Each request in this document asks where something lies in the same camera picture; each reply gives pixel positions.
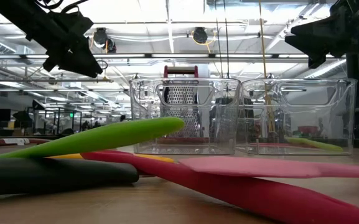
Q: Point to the green silicone spoon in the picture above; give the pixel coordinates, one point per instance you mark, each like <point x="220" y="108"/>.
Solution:
<point x="319" y="144"/>

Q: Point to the pink silicone spatula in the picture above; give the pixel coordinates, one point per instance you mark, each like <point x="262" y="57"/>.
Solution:
<point x="244" y="166"/>

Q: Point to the red silicone spatula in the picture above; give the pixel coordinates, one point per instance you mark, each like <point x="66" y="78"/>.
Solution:
<point x="269" y="145"/>

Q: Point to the green silicone spatula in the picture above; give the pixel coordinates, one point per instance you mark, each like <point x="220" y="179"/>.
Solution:
<point x="120" y="135"/>

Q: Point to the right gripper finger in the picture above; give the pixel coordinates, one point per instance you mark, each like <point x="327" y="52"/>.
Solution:
<point x="317" y="27"/>
<point x="317" y="46"/>

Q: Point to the ceiling light rail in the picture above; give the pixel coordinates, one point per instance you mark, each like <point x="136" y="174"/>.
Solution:
<point x="179" y="56"/>

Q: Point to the yellow silicone spatula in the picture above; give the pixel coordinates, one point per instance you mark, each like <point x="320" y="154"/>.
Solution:
<point x="154" y="157"/>

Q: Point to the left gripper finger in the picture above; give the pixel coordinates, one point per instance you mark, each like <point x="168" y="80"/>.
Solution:
<point x="51" y="62"/>
<point x="79" y="60"/>

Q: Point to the black monitor stand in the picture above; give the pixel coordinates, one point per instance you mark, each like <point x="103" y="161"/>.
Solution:
<point x="353" y="93"/>

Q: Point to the background robot workstation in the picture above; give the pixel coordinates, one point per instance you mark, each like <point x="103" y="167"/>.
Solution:
<point x="36" y="105"/>

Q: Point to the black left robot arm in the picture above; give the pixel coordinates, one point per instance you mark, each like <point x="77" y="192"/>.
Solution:
<point x="14" y="21"/>

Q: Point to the red and steel box grater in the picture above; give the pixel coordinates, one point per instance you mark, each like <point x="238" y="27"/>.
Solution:
<point x="180" y="71"/>

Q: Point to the person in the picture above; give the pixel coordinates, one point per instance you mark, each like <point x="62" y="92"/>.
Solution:
<point x="122" y="118"/>

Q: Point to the red background crate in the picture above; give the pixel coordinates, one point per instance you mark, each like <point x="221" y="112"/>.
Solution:
<point x="308" y="129"/>

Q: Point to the red silicone spoon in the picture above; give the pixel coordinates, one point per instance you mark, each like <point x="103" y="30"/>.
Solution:
<point x="260" y="199"/>

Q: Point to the clear plastic bin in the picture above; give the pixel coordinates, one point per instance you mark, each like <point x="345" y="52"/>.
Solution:
<point x="219" y="93"/>
<point x="322" y="118"/>

